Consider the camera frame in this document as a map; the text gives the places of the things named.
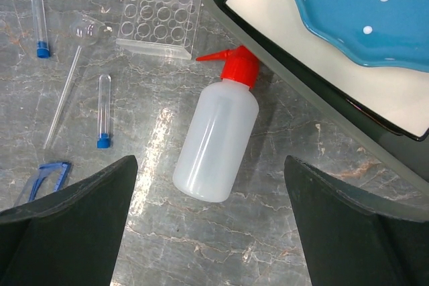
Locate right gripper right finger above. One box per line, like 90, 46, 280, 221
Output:
284, 155, 428, 285

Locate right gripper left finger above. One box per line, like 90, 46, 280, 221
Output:
1, 155, 138, 285

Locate red cap wash bottle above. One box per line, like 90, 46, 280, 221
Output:
172, 46, 259, 202

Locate blue safety glasses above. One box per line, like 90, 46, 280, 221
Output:
14, 161, 72, 206

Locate dark grey tray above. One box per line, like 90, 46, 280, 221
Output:
203, 0, 428, 194

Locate white paper sheet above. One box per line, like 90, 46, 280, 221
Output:
226, 0, 428, 139

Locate right blue cap tube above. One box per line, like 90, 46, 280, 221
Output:
97, 74, 111, 149

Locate blue cap tube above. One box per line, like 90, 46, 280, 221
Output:
97, 74, 111, 149
31, 0, 50, 58

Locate upper blue cap tube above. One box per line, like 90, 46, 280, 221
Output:
31, 0, 50, 58

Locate glass stirring pipette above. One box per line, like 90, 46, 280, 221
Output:
43, 12, 105, 149

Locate teal dotted plate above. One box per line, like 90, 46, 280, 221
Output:
294, 0, 428, 72

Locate clear test tube rack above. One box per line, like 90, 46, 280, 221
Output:
116, 0, 201, 60

